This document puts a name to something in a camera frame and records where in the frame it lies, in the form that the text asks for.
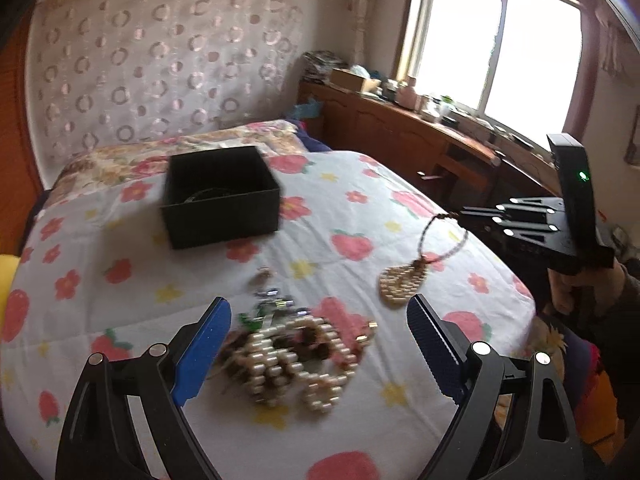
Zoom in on dark blue blanket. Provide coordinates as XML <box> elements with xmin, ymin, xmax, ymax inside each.
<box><xmin>285</xmin><ymin>117</ymin><xmax>333</xmax><ymax>153</ymax></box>

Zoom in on yellow plush toy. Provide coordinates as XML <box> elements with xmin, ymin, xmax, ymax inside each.
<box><xmin>0</xmin><ymin>254</ymin><xmax>21</xmax><ymax>311</ymax></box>

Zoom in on blue plastic bag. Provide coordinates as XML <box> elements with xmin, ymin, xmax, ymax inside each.
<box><xmin>292</xmin><ymin>100</ymin><xmax>323</xmax><ymax>121</ymax></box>

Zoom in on cardboard box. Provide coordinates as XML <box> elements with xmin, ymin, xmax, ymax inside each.
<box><xmin>330</xmin><ymin>67</ymin><xmax>373</xmax><ymax>95</ymax></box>

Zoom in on pearl bead necklace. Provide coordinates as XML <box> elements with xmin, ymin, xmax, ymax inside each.
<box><xmin>215</xmin><ymin>312</ymin><xmax>361</xmax><ymax>413</ymax></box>

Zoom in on wooden wardrobe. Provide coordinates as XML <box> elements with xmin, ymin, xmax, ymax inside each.
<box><xmin>0</xmin><ymin>10</ymin><xmax>47</xmax><ymax>261</ymax></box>

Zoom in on person's right forearm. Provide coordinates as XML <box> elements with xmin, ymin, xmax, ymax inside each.
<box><xmin>592</xmin><ymin>260</ymin><xmax>640</xmax><ymax>433</ymax></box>

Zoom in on sunflower print quilt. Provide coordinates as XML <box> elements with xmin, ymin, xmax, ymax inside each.
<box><xmin>530</xmin><ymin>310</ymin><xmax>603</xmax><ymax>413</ymax></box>

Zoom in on stack of printed magazines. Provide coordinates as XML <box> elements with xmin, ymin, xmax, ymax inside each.
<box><xmin>302</xmin><ymin>50</ymin><xmax>343</xmax><ymax>86</ymax></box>

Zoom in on strawberry print blanket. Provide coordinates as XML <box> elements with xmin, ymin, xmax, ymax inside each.
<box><xmin>0</xmin><ymin>150</ymin><xmax>538</xmax><ymax>480</ymax></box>

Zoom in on black jewelry box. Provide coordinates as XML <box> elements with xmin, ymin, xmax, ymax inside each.
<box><xmin>160</xmin><ymin>146</ymin><xmax>282</xmax><ymax>251</ymax></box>

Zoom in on circle patterned wall curtain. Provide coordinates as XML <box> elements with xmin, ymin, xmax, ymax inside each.
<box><xmin>25</xmin><ymin>0</ymin><xmax>307</xmax><ymax>176</ymax></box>

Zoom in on green and silver bracelet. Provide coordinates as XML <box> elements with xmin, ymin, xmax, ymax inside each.
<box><xmin>239</xmin><ymin>287</ymin><xmax>311</xmax><ymax>323</ymax></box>

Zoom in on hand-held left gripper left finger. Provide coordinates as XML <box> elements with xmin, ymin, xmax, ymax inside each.
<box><xmin>55</xmin><ymin>296</ymin><xmax>233</xmax><ymax>480</ymax></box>

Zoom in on window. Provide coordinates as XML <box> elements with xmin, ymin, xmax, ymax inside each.
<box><xmin>395</xmin><ymin>0</ymin><xmax>601</xmax><ymax>146</ymax></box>

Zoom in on person's right hand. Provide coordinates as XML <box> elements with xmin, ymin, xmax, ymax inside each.
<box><xmin>547</xmin><ymin>264</ymin><xmax>630</xmax><ymax>317</ymax></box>

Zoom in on long wooden cabinet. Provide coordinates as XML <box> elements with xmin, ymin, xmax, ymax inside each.
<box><xmin>297</xmin><ymin>80</ymin><xmax>571</xmax><ymax>211</ymax></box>

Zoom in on floral beige blanket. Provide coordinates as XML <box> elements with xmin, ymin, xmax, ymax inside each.
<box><xmin>55</xmin><ymin>120</ymin><xmax>308</xmax><ymax>191</ymax></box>

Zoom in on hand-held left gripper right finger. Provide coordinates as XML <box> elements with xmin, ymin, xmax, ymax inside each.
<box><xmin>406</xmin><ymin>294</ymin><xmax>586</xmax><ymax>480</ymax></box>

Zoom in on pink kettle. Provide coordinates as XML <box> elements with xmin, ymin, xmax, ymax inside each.
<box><xmin>397</xmin><ymin>75</ymin><xmax>421</xmax><ymax>107</ymax></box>

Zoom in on dark brown bead bracelet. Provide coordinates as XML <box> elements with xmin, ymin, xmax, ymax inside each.
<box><xmin>292</xmin><ymin>325</ymin><xmax>335</xmax><ymax>361</ymax></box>

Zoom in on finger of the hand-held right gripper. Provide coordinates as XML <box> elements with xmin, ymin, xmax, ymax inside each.
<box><xmin>457</xmin><ymin>206</ymin><xmax>561</xmax><ymax>241</ymax></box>
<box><xmin>492</xmin><ymin>197</ymin><xmax>568</xmax><ymax>217</ymax></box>

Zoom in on beaded pendant necklace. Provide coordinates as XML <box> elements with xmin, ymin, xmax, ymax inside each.
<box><xmin>379</xmin><ymin>212</ymin><xmax>471</xmax><ymax>307</ymax></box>

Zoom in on patterned window curtain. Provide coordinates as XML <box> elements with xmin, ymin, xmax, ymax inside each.
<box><xmin>597</xmin><ymin>10</ymin><xmax>640</xmax><ymax>77</ymax></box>
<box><xmin>344</xmin><ymin>0</ymin><xmax>382</xmax><ymax>78</ymax></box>

